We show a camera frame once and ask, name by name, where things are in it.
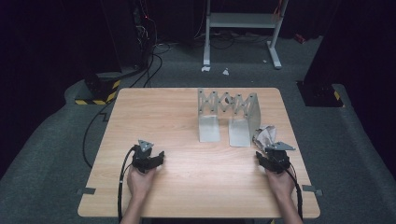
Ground black cables under stand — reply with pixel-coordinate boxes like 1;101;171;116
194;29;272;50

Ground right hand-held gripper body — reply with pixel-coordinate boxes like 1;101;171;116
264;141;296;175

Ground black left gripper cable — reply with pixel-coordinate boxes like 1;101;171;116
117;146;138;224

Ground thin black floor cable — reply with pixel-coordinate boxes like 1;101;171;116
81;99;117;169

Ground black yellow striped base block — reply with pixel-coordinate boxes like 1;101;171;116
74;73;121;106

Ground black equipment rack with wires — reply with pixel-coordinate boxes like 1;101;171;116
132;0;158;70

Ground grey tape strip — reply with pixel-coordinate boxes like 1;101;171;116
77;187;97;196
302;184;324;197

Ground expandable grey metal book rack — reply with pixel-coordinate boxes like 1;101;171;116
197;88;262;147

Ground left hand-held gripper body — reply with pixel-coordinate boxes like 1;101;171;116
131;139;157;174

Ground white cloth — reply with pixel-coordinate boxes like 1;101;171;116
251;124;278;153

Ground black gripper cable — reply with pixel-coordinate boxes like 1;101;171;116
117;146;138;224
286;167;304;220

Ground person's right hand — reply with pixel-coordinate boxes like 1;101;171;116
266;169;297;200

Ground person's left hand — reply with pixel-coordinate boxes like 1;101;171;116
126;167;157;200

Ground black base with yellow mark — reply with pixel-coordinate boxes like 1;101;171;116
296;80;346;108

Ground white metal stand frame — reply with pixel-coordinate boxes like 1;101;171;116
203;0;290;70

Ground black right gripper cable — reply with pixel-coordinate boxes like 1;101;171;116
286;167;304;220

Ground bundle of black floor cables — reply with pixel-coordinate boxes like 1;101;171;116
129;43;163;89

